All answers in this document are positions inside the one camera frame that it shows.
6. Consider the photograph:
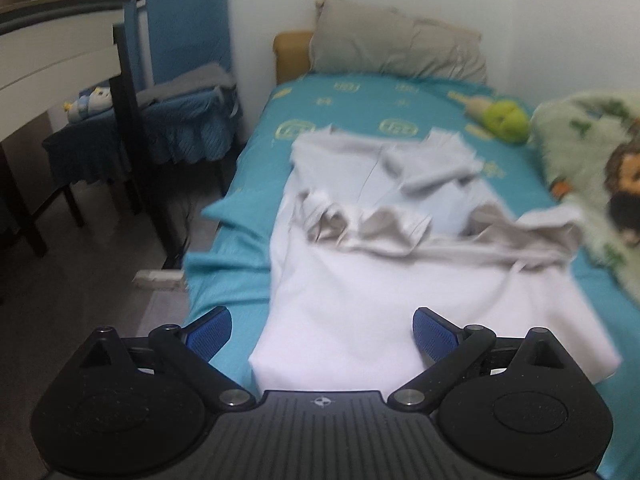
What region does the white shirt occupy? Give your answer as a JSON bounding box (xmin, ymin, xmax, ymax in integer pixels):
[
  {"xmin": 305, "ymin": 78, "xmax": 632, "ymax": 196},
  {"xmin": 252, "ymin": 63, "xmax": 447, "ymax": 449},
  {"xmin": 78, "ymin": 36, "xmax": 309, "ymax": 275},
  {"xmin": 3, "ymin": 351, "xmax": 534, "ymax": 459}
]
[{"xmin": 250, "ymin": 128, "xmax": 620, "ymax": 393}]

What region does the green fleece cartoon blanket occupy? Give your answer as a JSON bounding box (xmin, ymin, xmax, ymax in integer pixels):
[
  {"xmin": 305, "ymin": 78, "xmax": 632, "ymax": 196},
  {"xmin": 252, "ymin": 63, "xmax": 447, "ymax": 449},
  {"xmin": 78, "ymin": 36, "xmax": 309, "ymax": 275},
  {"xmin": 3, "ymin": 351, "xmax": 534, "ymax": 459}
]
[{"xmin": 530, "ymin": 90, "xmax": 639, "ymax": 300}]

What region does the teal patterned bed sheet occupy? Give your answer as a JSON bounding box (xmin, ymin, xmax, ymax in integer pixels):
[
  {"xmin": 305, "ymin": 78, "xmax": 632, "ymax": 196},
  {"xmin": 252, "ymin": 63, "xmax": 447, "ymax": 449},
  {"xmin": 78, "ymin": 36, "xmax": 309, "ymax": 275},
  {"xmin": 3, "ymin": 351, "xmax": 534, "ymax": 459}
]
[{"xmin": 180, "ymin": 71, "xmax": 640, "ymax": 480}]

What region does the grey cloth on chair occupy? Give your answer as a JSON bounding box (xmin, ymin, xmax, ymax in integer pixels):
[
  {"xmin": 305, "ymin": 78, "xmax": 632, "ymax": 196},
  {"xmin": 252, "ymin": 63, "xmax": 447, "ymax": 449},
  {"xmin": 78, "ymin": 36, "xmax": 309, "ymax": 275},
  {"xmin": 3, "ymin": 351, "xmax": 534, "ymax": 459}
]
[{"xmin": 137, "ymin": 63, "xmax": 236, "ymax": 108}]

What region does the green plush toy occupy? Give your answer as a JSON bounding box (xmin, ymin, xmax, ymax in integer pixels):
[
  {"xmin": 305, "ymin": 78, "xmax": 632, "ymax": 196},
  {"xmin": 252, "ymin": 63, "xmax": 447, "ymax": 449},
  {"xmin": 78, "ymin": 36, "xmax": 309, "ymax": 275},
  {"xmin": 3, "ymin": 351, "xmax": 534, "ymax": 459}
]
[{"xmin": 464, "ymin": 96, "xmax": 529, "ymax": 144}]

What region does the white desk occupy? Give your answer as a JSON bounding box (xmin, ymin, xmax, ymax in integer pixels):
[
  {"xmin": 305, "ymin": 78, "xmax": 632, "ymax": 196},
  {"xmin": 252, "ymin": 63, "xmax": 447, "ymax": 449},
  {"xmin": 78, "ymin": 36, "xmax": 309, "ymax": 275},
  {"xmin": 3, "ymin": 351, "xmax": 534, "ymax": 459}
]
[{"xmin": 0, "ymin": 0, "xmax": 131, "ymax": 140}]

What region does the small white blue plush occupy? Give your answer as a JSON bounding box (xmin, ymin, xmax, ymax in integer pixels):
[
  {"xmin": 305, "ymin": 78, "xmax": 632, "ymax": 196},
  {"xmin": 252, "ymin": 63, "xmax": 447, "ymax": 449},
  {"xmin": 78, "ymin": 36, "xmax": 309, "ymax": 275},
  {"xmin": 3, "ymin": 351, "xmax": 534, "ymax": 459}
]
[{"xmin": 63, "ymin": 87, "xmax": 113, "ymax": 124}]

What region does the blue covered chair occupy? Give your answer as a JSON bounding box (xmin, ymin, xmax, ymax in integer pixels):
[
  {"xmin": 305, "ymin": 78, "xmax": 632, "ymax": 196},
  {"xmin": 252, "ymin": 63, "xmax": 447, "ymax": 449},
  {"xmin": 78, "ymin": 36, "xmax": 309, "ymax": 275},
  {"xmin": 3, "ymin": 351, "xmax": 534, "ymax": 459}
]
[{"xmin": 116, "ymin": 0, "xmax": 242, "ymax": 194}]

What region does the white power strip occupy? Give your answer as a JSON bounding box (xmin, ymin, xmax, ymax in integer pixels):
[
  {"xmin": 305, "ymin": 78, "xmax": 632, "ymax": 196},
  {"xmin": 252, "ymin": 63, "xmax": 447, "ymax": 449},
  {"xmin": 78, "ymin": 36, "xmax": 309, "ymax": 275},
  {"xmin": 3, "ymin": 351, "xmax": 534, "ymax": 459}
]
[{"xmin": 132, "ymin": 270, "xmax": 186, "ymax": 290}]

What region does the grey pillow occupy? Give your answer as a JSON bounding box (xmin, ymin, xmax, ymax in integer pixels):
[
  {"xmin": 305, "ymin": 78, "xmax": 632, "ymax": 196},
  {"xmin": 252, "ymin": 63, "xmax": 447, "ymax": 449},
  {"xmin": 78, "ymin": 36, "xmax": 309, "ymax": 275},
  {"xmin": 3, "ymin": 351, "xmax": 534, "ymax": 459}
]
[{"xmin": 309, "ymin": 0, "xmax": 488, "ymax": 84}]

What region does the yellow wooden headboard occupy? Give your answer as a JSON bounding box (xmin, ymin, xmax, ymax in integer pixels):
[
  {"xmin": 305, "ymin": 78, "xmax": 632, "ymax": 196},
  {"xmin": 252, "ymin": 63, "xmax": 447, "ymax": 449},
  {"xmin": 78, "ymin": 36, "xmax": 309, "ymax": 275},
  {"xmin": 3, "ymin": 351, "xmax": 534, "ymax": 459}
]
[{"xmin": 272, "ymin": 30, "xmax": 314, "ymax": 84}]

